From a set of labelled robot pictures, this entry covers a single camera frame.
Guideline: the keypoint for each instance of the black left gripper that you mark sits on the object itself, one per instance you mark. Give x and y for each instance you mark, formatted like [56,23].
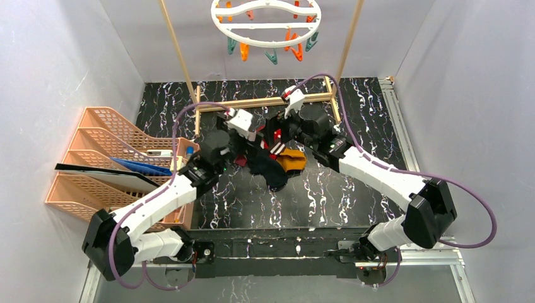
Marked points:
[241,148]

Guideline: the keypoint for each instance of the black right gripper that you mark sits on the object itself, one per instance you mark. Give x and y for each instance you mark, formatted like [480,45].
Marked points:
[290,129]

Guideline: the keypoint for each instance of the red bear sock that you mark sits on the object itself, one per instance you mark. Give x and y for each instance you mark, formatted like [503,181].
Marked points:
[271,142]

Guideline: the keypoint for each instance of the black sock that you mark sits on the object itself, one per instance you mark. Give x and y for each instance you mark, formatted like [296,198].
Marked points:
[260,163]

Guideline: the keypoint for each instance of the mustard yellow sock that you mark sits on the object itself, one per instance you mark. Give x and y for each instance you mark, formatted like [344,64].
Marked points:
[293,161]

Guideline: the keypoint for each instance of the beige purple striped sock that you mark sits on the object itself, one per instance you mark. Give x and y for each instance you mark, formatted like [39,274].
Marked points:
[241,161]

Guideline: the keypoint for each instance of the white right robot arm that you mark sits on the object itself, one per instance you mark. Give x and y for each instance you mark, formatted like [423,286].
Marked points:
[427,203]

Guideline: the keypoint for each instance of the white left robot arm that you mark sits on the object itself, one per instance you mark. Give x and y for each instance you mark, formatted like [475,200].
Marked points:
[117,240]

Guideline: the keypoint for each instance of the white round clip hanger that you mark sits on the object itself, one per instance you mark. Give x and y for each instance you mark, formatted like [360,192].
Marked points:
[267,24]

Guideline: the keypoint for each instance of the teal clothes peg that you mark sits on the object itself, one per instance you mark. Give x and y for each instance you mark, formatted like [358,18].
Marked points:
[272,56]

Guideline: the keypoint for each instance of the peach compartment tray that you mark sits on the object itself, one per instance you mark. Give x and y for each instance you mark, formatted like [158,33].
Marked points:
[181,216]

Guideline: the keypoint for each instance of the orange clothes peg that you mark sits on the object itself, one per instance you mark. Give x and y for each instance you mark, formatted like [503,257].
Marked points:
[244,51]

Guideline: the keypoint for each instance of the black white folder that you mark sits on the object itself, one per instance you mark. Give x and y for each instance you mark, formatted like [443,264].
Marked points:
[121,179]

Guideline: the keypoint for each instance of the peach mesh file rack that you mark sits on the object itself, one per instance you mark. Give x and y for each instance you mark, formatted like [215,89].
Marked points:
[103,133]

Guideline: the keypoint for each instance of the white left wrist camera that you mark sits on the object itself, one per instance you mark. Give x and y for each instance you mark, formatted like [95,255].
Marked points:
[240,121]

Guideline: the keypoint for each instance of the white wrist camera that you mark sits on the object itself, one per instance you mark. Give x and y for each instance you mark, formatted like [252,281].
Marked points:
[294,98]
[240,121]

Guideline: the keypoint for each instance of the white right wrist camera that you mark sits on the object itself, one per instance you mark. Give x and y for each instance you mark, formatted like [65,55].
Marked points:
[294,98]

